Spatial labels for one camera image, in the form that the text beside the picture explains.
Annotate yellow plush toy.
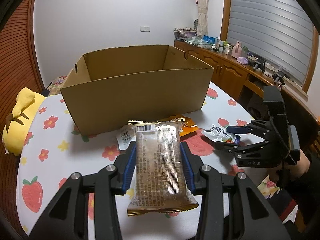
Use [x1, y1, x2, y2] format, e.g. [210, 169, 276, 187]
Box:
[2, 87, 46, 156]

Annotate beige curtain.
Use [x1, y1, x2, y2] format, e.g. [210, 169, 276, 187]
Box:
[197, 0, 209, 37]

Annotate wooden sideboard cabinet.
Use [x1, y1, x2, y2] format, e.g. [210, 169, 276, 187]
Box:
[173, 39, 276, 103]

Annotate white floral strawberry blanket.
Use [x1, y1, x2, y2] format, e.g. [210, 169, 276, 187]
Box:
[16, 84, 252, 239]

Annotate window blinds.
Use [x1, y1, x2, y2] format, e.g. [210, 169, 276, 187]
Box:
[227, 0, 313, 84]

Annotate white wall switch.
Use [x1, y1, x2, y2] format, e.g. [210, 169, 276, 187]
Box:
[140, 26, 150, 32]

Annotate white blue duck gizzard pouch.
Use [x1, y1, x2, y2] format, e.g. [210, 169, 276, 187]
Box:
[201, 125, 241, 144]

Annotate brown cracker snack pack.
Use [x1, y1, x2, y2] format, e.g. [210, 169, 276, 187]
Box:
[127, 118, 199, 216]

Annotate right hand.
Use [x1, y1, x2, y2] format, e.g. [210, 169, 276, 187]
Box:
[268, 150, 310, 179]

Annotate pink bottle on sideboard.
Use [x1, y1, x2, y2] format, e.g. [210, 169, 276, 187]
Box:
[231, 41, 242, 58]

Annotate brown louvered wardrobe door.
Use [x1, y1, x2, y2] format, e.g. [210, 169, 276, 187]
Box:
[0, 0, 46, 120]

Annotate brown cardboard box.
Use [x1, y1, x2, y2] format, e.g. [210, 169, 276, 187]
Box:
[61, 45, 214, 135]

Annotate white orange snack pouch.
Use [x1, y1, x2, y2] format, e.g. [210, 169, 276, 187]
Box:
[116, 115, 199, 151]

